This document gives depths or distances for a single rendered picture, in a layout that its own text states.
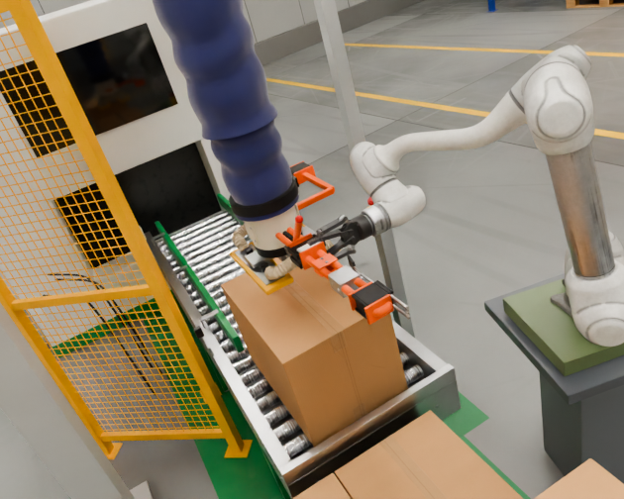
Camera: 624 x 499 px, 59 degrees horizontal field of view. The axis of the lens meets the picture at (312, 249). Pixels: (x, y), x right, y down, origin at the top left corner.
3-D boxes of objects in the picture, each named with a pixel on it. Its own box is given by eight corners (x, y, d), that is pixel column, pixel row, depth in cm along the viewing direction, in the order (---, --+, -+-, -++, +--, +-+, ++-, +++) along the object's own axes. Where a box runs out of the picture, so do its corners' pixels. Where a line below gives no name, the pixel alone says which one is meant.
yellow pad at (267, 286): (230, 256, 200) (226, 246, 198) (255, 245, 203) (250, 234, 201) (267, 296, 173) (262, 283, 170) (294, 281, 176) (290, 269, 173)
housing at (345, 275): (330, 288, 150) (326, 275, 148) (351, 277, 152) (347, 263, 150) (343, 299, 144) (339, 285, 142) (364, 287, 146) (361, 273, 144)
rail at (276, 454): (153, 257, 377) (141, 235, 368) (159, 254, 379) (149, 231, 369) (294, 507, 188) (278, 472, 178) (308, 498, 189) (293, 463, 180)
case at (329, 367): (251, 358, 237) (220, 284, 217) (329, 315, 249) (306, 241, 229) (315, 449, 188) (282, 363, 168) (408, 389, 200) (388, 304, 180)
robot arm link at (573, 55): (506, 79, 148) (506, 95, 137) (565, 27, 137) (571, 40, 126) (539, 112, 150) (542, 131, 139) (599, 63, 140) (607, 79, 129)
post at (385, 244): (406, 377, 280) (365, 207, 230) (416, 370, 282) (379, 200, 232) (414, 384, 274) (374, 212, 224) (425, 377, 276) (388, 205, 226)
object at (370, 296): (351, 310, 139) (347, 294, 136) (374, 296, 141) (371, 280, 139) (369, 325, 132) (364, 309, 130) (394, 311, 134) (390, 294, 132)
